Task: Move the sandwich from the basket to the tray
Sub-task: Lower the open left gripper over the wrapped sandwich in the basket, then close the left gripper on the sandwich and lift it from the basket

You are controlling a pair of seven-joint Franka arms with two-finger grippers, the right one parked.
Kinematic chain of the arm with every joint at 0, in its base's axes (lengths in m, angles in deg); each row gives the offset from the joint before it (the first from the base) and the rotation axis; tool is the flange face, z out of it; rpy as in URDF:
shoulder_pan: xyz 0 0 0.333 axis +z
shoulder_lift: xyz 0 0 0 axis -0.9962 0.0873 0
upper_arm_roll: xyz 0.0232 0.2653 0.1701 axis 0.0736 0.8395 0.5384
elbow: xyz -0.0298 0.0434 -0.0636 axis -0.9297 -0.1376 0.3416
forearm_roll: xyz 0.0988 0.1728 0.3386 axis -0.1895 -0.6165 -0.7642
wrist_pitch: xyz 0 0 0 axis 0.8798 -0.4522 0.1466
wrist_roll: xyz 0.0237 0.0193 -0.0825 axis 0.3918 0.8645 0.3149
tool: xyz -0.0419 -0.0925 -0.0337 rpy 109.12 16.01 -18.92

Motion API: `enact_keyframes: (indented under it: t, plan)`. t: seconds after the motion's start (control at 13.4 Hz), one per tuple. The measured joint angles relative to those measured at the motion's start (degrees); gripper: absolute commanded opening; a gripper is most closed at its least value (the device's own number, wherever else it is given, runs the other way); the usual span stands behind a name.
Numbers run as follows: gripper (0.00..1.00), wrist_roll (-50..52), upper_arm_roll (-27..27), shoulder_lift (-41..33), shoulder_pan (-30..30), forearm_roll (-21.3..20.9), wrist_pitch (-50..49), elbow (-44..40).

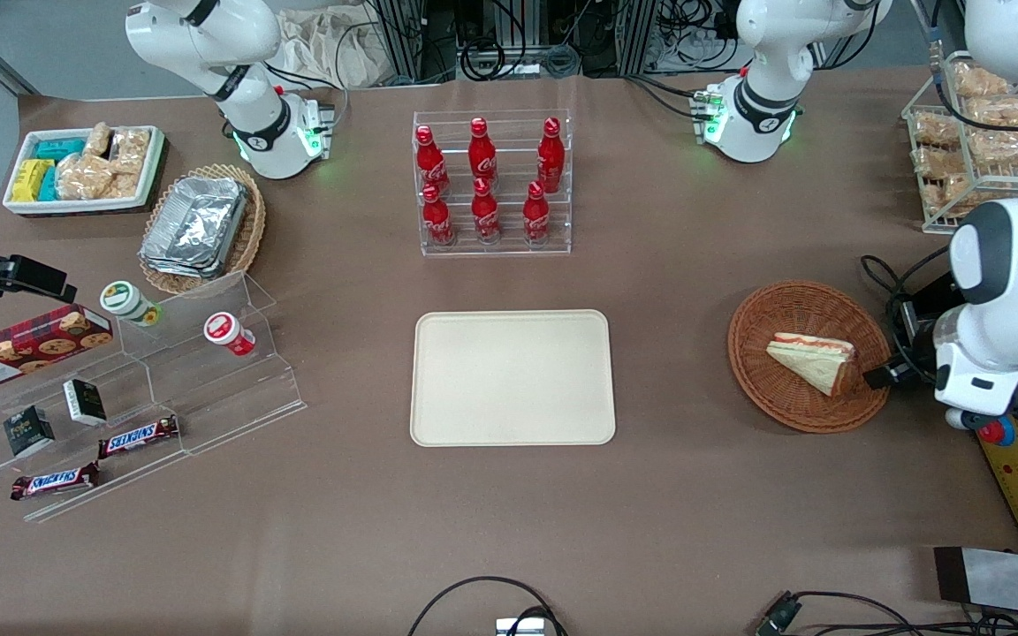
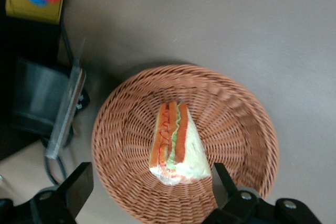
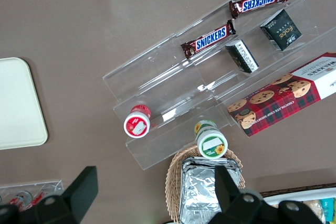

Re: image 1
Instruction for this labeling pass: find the light wicker basket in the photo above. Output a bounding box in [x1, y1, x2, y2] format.
[139, 163, 267, 297]

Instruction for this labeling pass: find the small black box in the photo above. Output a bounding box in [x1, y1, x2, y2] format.
[3, 405, 57, 458]
[63, 378, 108, 428]

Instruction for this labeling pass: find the black cable with connector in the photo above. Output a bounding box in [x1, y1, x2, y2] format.
[755, 590, 1018, 636]

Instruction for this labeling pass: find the black machine power cable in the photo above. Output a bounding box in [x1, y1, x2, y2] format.
[860, 254, 952, 363]

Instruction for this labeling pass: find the black looped cable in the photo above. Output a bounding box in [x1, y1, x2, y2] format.
[407, 576, 568, 636]

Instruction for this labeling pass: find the yellow snack pack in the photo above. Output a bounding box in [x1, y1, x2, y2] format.
[11, 159, 55, 202]

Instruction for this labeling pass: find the Snickers chocolate bar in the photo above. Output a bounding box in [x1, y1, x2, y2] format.
[98, 415, 180, 459]
[11, 462, 101, 502]

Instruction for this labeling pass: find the clear acrylic bottle rack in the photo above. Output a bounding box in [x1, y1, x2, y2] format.
[413, 110, 573, 258]

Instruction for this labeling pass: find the brown wicker basket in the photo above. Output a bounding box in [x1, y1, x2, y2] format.
[728, 280, 894, 435]

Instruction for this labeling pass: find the red emergency stop button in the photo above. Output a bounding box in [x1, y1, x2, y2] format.
[977, 413, 1016, 447]

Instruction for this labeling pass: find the triangular sandwich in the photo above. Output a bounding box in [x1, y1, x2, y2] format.
[766, 333, 859, 398]

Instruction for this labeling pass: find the red cola bottle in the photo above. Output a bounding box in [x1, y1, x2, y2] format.
[472, 178, 502, 245]
[422, 184, 456, 247]
[523, 181, 551, 246]
[537, 117, 566, 193]
[468, 117, 498, 185]
[415, 125, 452, 197]

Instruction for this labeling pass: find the white rectangular snack tray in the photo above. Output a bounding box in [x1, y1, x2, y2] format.
[3, 125, 167, 216]

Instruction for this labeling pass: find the clear acrylic stepped display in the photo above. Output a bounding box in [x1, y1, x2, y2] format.
[0, 269, 308, 523]

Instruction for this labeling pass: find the beige plastic tray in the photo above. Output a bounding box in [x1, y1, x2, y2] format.
[410, 309, 617, 448]

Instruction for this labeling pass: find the green lid cup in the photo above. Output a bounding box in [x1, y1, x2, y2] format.
[100, 281, 163, 328]

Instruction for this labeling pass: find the red lid cup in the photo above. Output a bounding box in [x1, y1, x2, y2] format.
[203, 312, 256, 357]

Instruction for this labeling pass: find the beige crumpled paper bag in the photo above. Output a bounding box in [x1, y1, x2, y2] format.
[275, 7, 386, 89]

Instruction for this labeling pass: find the clear bag of biscuits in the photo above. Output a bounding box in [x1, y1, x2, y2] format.
[913, 112, 961, 147]
[920, 177, 974, 218]
[969, 128, 1018, 165]
[951, 60, 1012, 98]
[913, 146, 969, 180]
[964, 95, 1018, 130]

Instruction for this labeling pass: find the grey sheet with black edge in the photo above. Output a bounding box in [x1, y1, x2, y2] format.
[933, 546, 1018, 619]

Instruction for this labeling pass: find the stack of foil containers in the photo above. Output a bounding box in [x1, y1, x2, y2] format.
[140, 177, 249, 280]

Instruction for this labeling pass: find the white wire rack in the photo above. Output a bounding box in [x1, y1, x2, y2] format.
[902, 51, 1018, 235]

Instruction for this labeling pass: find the red tartan cookie box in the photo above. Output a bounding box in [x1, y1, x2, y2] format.
[0, 303, 114, 394]

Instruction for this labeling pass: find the aluminium frame with cables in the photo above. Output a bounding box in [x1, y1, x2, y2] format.
[366, 0, 744, 85]

